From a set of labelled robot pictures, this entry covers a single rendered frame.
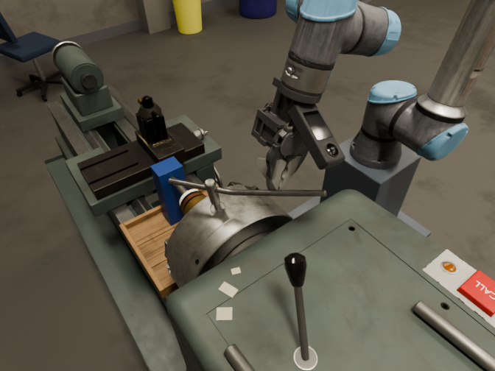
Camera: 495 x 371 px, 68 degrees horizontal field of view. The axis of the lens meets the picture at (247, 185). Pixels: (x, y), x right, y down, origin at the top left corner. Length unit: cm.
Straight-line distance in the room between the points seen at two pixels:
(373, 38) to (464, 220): 220
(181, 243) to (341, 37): 52
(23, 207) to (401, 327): 262
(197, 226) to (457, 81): 66
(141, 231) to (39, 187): 184
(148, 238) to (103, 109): 79
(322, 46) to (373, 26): 10
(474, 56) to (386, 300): 55
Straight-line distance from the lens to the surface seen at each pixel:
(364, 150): 114
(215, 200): 77
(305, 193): 67
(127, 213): 137
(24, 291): 246
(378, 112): 107
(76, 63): 174
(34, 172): 319
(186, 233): 82
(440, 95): 98
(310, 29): 58
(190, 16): 490
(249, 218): 78
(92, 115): 181
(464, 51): 95
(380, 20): 66
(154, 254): 120
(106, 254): 170
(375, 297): 69
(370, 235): 77
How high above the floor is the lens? 183
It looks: 44 degrees down
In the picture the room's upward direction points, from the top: 1 degrees counter-clockwise
